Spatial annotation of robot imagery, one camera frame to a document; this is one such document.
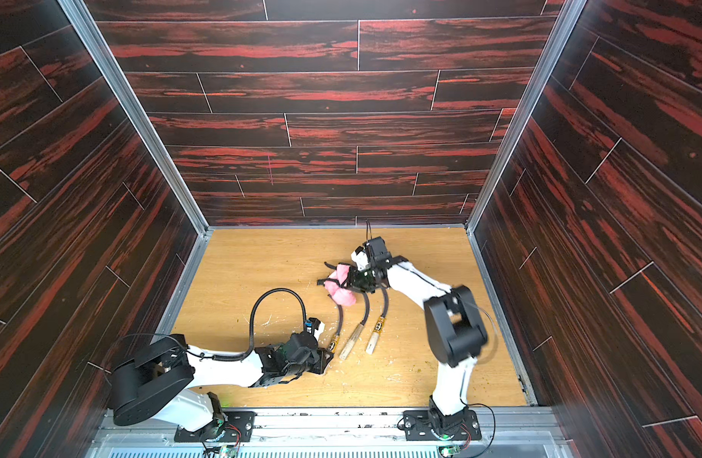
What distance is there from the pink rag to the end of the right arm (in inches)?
0.4

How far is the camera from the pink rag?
34.6 inches

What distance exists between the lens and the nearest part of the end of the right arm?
70cm
